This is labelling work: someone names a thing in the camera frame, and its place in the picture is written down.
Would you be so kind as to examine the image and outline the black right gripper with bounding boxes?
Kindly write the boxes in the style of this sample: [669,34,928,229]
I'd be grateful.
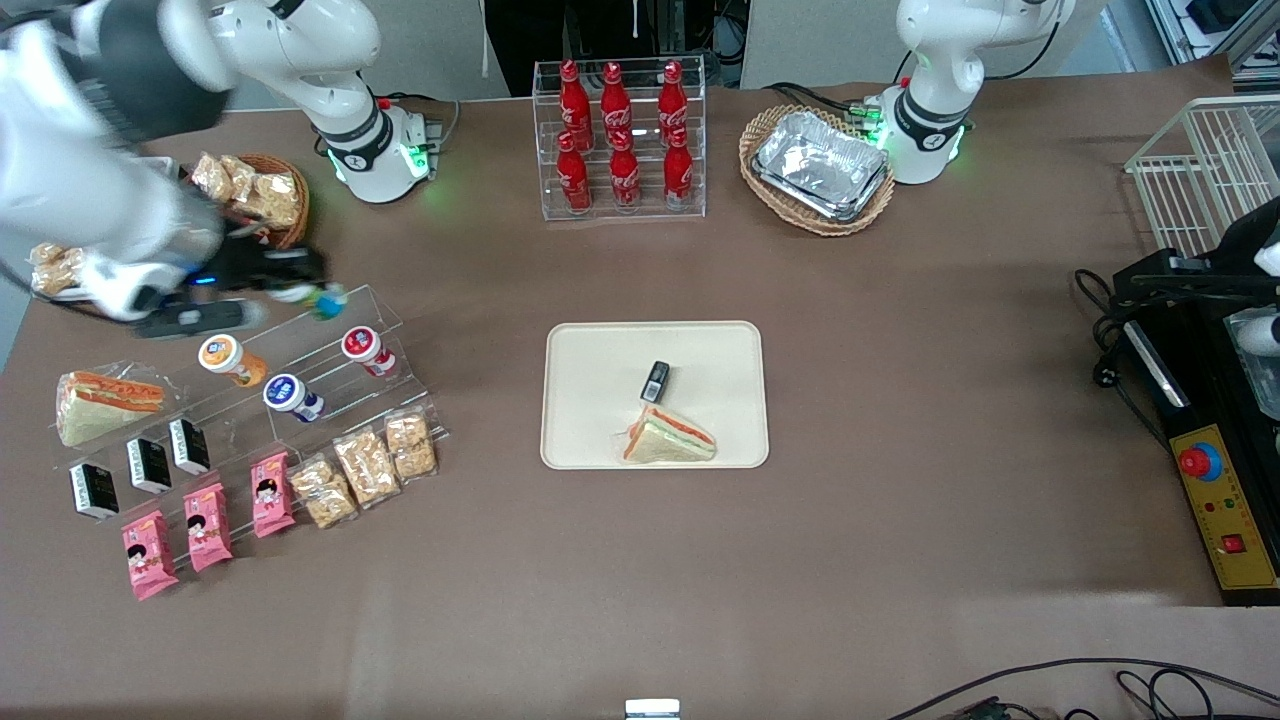
[188,244,335,309]

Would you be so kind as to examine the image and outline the green gum bottle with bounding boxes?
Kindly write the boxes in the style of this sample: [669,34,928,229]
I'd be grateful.
[278,283,350,322]

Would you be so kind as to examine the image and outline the red gum bottle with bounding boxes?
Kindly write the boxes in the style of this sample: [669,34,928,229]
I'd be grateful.
[341,326,399,379]

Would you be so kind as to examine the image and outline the orange gum bottle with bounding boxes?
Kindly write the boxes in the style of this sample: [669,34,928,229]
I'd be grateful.
[197,334,269,389]

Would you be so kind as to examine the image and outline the blue gum bottle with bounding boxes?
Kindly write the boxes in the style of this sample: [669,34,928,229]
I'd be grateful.
[263,373,326,424]

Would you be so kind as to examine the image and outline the cream plastic tray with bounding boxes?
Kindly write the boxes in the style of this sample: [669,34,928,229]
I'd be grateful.
[540,320,771,471]

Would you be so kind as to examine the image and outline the clear acrylic tiered stand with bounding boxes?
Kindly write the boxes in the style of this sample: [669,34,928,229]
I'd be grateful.
[50,284,451,593]

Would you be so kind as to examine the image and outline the wicker basket with snack packets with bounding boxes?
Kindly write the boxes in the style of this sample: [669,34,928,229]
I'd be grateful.
[185,152,312,251]

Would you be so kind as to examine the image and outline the clear nut snack packet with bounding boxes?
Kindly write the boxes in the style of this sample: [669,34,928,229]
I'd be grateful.
[27,242,87,297]
[240,172,303,229]
[190,152,236,201]
[225,156,269,206]

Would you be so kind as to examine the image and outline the clear nut brittle packet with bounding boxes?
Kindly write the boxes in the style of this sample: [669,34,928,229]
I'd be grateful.
[288,452,360,531]
[332,427,403,511]
[384,408,442,485]

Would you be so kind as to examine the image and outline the pink snack packet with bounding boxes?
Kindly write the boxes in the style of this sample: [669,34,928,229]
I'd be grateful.
[183,482,235,574]
[120,510,181,602]
[249,450,298,540]

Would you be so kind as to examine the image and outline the wrapped triangle sandwich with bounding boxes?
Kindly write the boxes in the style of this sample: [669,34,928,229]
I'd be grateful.
[620,402,719,465]
[54,369,167,449]

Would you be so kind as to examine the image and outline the red cola bottle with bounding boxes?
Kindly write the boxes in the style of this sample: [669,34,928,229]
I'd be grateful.
[663,127,694,210]
[600,61,633,133]
[558,59,589,131]
[657,60,689,133]
[609,130,642,212]
[556,131,593,214]

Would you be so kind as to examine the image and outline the clear acrylic bottle rack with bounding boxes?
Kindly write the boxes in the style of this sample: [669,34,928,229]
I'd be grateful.
[531,56,709,222]

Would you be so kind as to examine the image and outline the dark figure behind table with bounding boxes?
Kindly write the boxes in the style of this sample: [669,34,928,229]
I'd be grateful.
[483,0,719,98]

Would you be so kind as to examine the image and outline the wicker basket with foil containers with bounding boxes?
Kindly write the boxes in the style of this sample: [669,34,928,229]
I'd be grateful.
[738,104,897,238]

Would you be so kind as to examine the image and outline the silver foil containers stack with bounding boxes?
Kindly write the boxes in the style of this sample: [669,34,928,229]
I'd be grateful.
[752,110,891,223]

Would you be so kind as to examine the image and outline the black machine with yellow panel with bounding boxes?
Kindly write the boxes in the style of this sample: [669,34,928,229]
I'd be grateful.
[1112,195,1280,607]

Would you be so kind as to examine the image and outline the clear plastic container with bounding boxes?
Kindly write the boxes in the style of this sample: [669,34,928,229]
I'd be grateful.
[1224,308,1280,421]

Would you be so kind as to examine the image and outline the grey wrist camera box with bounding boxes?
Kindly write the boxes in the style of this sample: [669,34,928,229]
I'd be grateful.
[133,299,271,341]

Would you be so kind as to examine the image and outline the grey arm base cables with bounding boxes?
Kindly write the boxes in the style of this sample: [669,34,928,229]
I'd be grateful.
[372,92,463,181]

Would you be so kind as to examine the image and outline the black arm base cables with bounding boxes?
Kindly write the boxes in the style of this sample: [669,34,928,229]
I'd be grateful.
[765,80,906,126]

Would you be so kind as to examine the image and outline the black power cable with plug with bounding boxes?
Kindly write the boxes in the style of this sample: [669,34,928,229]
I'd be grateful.
[1073,267,1173,453]

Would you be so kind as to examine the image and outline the silver metal handle bar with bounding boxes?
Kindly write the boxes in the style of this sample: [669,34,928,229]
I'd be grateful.
[1122,320,1191,409]

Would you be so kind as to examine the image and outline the white wire rack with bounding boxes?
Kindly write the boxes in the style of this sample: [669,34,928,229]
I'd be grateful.
[1124,95,1280,261]

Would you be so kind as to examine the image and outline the black floor cables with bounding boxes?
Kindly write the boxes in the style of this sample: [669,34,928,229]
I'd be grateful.
[885,657,1280,720]

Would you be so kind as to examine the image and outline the aluminium frame with equipment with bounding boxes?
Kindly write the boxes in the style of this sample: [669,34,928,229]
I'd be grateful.
[1145,0,1280,73]

